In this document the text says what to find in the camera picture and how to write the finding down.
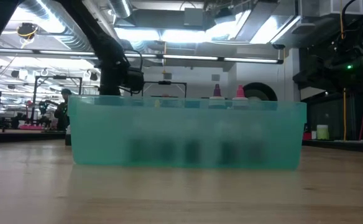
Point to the black round arch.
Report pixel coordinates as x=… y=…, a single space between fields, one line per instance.
x=262 y=87

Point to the red stick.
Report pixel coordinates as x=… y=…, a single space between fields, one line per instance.
x=362 y=127

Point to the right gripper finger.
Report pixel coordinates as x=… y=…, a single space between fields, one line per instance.
x=315 y=84
x=315 y=71

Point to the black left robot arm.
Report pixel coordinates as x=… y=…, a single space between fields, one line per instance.
x=88 y=28

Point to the violet food coloring bottle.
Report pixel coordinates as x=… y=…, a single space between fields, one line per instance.
x=217 y=91

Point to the black background table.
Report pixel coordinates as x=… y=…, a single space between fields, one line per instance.
x=23 y=137

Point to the silver round air duct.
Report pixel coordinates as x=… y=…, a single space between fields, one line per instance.
x=119 y=7

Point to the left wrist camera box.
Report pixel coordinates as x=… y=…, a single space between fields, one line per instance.
x=133 y=80

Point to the red box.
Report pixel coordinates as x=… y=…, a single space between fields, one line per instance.
x=309 y=136

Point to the pink flat object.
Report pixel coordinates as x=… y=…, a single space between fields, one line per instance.
x=29 y=127

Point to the person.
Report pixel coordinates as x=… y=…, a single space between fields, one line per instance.
x=62 y=112

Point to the black ceiling camera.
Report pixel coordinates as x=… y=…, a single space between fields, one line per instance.
x=278 y=46

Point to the pale green cup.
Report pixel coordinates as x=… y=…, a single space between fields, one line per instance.
x=322 y=132

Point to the tall black gantry frame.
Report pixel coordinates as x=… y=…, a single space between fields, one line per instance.
x=57 y=77

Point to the pink-tipped food coloring bottle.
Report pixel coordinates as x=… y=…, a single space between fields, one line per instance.
x=240 y=91

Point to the black ceiling spotlight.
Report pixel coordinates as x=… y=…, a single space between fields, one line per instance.
x=14 y=74
x=94 y=76

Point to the small white cup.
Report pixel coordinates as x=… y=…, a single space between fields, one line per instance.
x=314 y=135

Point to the grey ceiling duct box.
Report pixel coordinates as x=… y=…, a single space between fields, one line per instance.
x=194 y=17

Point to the dark background bench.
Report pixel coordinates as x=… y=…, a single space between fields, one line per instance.
x=330 y=145

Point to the white ceiling vent box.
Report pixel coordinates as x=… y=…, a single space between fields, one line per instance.
x=333 y=7

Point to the background black robot arm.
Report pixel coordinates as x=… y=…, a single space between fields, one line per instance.
x=43 y=107

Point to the long LED light bar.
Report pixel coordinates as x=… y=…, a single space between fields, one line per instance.
x=187 y=57

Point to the teal translucent plastic bin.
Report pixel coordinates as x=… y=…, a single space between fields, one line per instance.
x=107 y=130

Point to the low black rectangular frame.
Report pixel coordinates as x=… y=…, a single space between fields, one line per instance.
x=164 y=82

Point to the grey square wall panel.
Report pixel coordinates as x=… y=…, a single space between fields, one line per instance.
x=167 y=76
x=215 y=77

